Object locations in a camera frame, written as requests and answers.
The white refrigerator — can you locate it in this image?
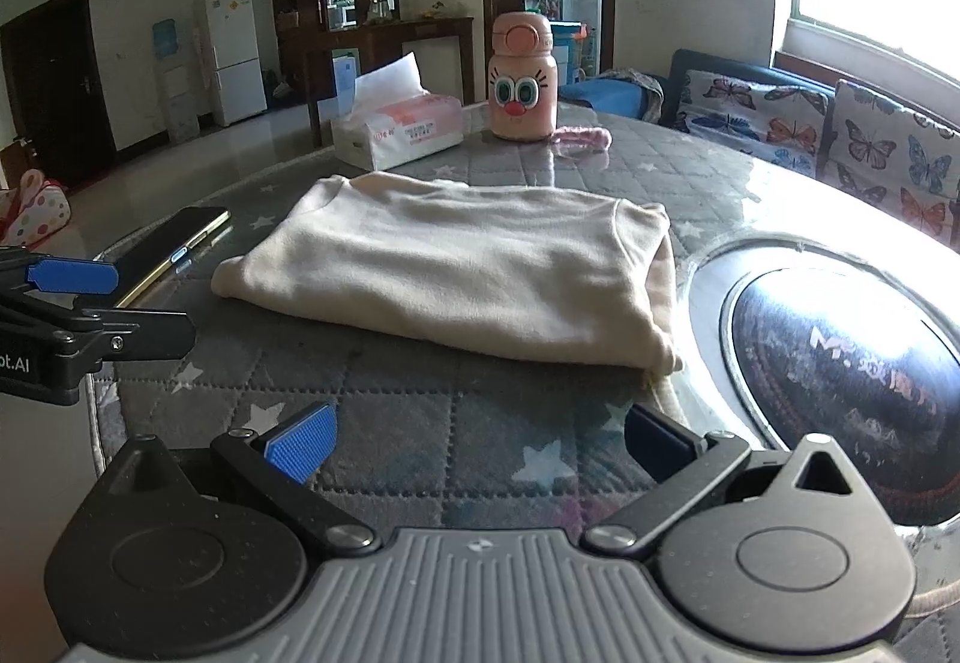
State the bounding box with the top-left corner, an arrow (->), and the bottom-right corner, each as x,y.
196,0 -> 269,128

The round black induction cooktop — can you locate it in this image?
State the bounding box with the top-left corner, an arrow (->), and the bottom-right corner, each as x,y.
686,234 -> 960,536

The dark wooden door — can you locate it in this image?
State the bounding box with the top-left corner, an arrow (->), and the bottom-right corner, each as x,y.
0,0 -> 119,189

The pink bottle strap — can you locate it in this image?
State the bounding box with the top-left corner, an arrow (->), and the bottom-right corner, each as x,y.
551,127 -> 612,155

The polka dot bag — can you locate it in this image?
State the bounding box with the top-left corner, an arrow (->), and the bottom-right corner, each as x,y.
0,168 -> 73,245

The black smartphone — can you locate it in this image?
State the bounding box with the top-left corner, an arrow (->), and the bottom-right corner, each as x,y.
112,207 -> 232,311

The cream garment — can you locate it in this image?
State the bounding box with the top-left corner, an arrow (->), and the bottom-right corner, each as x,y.
211,174 -> 687,428

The blue box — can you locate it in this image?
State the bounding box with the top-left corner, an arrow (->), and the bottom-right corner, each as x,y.
550,22 -> 587,88

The butterfly print cushion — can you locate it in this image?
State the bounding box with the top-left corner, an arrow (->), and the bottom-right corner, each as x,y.
677,68 -> 835,182
814,79 -> 960,253

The dark wooden counter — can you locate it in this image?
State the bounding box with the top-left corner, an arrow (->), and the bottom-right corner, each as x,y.
300,16 -> 476,146

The dark blue sofa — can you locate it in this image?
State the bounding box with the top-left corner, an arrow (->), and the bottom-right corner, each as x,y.
664,48 -> 845,131

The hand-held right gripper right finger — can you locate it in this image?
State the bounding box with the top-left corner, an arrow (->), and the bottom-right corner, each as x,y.
585,403 -> 863,555

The blue cloth pile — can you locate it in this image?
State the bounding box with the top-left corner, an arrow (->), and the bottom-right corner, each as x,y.
559,68 -> 667,125

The pink cartoon face bottle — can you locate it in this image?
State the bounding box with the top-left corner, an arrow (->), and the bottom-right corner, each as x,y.
487,12 -> 557,144

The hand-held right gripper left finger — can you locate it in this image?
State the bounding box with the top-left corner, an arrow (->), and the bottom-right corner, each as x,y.
94,400 -> 382,557

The grey star quilted table cover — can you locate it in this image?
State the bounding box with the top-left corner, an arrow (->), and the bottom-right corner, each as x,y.
82,100 -> 960,638

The white tissue pack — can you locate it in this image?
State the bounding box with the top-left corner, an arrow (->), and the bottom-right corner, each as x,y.
330,52 -> 466,173

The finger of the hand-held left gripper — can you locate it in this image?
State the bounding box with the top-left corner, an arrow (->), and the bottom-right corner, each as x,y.
0,303 -> 197,371
0,247 -> 121,296

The white water dispenser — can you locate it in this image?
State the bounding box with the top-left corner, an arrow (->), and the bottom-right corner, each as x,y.
152,18 -> 202,144

